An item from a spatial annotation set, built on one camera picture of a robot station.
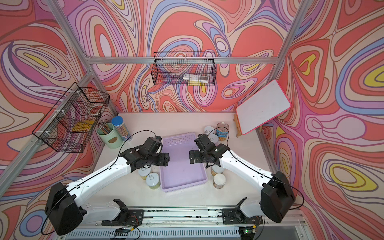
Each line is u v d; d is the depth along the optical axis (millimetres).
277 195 404
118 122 886
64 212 384
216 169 822
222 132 959
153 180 818
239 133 1015
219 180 787
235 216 665
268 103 1116
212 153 569
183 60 884
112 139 928
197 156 728
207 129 1019
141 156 594
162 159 720
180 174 886
